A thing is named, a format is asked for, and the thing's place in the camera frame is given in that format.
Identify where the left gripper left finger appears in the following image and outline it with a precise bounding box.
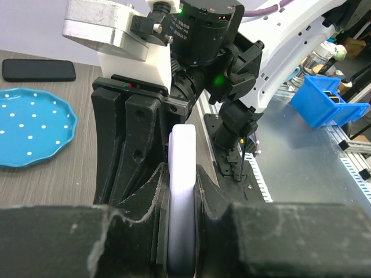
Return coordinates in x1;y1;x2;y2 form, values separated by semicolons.
1;163;169;277

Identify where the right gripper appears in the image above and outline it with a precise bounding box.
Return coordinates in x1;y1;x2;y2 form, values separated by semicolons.
91;75;191;204

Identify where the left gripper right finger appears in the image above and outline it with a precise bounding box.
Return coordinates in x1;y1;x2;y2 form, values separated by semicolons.
195;166;370;277

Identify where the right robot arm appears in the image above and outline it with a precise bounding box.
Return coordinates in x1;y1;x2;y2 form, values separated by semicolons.
92;1;351;207

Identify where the black phone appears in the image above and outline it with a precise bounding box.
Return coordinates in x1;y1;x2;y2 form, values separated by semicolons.
2;58;76;82

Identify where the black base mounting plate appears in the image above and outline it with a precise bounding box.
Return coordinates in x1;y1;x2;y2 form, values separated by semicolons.
202;112;250;200

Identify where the blue polka dot plate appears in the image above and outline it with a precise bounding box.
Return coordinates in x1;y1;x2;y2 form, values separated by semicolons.
0;87;78;168

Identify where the blue storage bin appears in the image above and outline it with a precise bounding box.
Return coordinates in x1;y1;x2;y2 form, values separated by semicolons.
290;76;369;129

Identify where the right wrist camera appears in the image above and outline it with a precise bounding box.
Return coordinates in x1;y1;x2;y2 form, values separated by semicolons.
62;1;180;89

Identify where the white cable duct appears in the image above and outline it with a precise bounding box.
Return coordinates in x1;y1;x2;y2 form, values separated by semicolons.
245;153;273;203

